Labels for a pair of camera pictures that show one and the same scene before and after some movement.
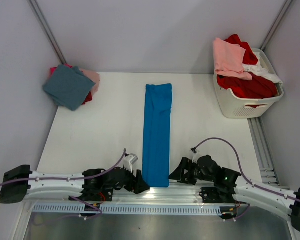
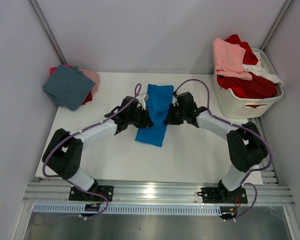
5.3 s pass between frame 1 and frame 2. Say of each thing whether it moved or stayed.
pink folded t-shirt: stayed
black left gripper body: moved
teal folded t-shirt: stayed
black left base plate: stayed
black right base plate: stayed
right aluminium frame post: stayed
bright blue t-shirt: moved
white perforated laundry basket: stayed
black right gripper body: moved
